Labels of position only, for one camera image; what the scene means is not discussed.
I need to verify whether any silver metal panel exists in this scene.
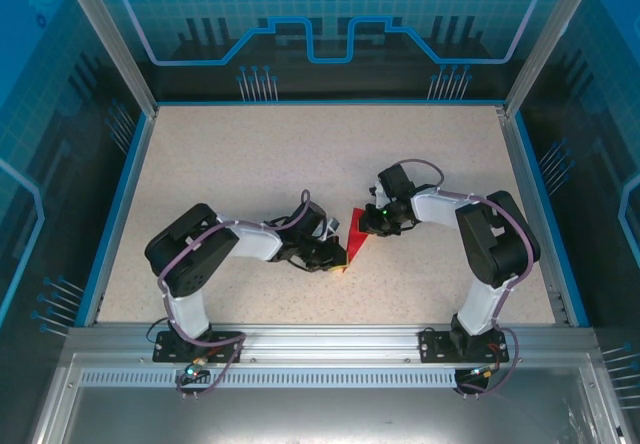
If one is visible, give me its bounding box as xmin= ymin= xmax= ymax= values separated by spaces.
xmin=29 ymin=353 xmax=626 ymax=444

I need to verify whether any aluminium frame post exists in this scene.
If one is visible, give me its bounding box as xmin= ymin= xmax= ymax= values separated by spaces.
xmin=502 ymin=0 xmax=601 ymax=118
xmin=57 ymin=0 xmax=160 ymax=115

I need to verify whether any blue table side trim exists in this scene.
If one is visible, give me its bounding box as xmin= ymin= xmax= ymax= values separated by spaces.
xmin=82 ymin=111 xmax=156 ymax=328
xmin=516 ymin=111 xmax=591 ymax=328

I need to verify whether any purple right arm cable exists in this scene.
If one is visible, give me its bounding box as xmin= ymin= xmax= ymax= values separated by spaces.
xmin=394 ymin=158 xmax=536 ymax=398

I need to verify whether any left cable connector green light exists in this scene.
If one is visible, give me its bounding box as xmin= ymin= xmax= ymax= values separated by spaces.
xmin=182 ymin=356 xmax=209 ymax=380

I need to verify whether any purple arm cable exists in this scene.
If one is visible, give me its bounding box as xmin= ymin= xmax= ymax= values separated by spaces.
xmin=157 ymin=189 xmax=312 ymax=399
xmin=394 ymin=158 xmax=536 ymax=398

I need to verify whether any slotted aluminium cable duct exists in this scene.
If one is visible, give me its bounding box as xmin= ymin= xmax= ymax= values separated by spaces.
xmin=79 ymin=369 xmax=464 ymax=389

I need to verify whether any aluminium mounting rail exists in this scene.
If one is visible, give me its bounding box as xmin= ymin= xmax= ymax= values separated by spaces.
xmin=67 ymin=324 xmax=599 ymax=365

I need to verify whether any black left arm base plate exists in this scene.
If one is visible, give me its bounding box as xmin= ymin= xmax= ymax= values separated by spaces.
xmin=152 ymin=328 xmax=247 ymax=364

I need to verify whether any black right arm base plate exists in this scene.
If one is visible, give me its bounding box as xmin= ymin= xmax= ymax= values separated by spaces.
xmin=418 ymin=327 xmax=511 ymax=364

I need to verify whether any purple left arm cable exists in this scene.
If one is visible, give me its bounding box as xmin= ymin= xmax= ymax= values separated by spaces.
xmin=157 ymin=189 xmax=312 ymax=399

